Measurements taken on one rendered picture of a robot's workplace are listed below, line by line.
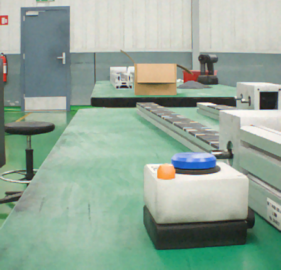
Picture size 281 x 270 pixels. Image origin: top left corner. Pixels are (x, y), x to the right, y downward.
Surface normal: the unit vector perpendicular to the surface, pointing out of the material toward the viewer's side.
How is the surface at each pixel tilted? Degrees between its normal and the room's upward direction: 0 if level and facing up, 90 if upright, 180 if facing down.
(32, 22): 90
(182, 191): 90
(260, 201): 90
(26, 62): 90
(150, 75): 68
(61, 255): 0
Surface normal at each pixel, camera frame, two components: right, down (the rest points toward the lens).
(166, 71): 0.02, -0.34
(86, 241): 0.00, -0.99
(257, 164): -0.99, 0.02
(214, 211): 0.13, 0.11
